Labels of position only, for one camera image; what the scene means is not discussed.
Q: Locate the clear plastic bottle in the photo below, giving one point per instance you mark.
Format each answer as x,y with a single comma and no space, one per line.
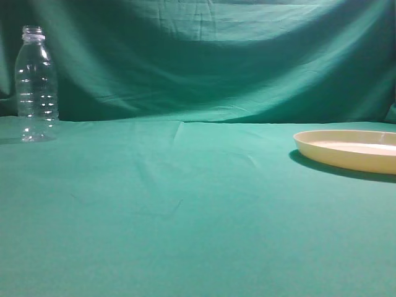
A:
36,87

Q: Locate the green backdrop cloth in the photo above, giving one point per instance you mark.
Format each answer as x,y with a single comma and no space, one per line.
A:
212,61

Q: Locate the green tablecloth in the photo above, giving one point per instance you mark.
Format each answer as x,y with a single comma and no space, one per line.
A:
151,208

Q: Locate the pale yellow round plate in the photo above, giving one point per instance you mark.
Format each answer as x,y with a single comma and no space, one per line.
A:
366,151

